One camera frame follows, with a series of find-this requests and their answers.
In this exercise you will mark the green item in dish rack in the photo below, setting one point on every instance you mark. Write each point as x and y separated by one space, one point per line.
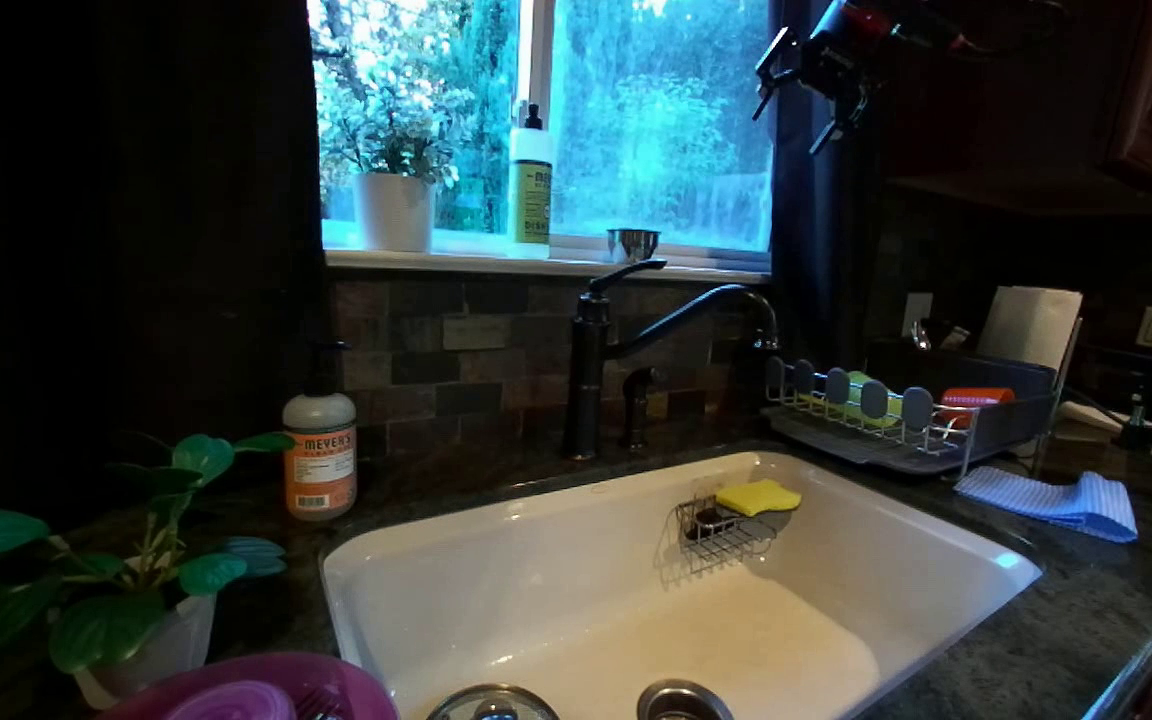
874 397

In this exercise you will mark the purple cup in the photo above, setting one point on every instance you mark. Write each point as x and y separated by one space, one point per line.
238 700

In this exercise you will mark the black round scrubber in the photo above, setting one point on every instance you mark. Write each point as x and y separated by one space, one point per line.
704 520

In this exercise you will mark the soap bottle with orange label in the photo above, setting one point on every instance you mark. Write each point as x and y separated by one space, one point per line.
321 460

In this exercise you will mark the light blue folded cloth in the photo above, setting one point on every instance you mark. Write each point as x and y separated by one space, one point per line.
1071 506

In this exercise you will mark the black kitchen faucet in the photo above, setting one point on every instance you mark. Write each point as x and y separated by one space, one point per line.
587 361

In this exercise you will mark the white framed window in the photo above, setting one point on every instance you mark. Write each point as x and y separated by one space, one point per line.
658 121

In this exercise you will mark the white paper towel roll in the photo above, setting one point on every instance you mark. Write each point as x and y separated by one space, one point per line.
1029 324

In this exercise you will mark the grey dish drying rack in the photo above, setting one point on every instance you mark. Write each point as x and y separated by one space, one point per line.
989 424

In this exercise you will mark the red item in dish rack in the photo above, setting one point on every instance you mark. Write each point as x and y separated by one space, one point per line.
978 397

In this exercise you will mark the yellow sponge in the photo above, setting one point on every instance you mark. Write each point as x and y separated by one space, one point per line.
756 499

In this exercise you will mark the leafy plant in white pot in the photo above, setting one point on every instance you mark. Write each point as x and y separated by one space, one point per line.
399 206

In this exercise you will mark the bottle with green label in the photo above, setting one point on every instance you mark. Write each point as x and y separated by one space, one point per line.
528 187

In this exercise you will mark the round-leaf plant in white pot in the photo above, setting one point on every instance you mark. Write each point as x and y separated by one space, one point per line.
96 626

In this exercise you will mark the white kitchen sink basin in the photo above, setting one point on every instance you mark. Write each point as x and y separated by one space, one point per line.
579 600

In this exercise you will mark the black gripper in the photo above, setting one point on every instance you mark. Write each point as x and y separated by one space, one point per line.
835 64

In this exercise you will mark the dark narrow curtain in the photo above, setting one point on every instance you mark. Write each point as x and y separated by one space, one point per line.
810 227

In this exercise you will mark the purple plastic bowl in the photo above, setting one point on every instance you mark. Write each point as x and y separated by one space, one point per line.
336 680

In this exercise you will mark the dark wide curtain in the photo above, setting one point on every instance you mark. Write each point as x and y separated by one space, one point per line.
108 227

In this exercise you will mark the small silver metal bowl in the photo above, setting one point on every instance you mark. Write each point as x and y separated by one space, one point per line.
635 243

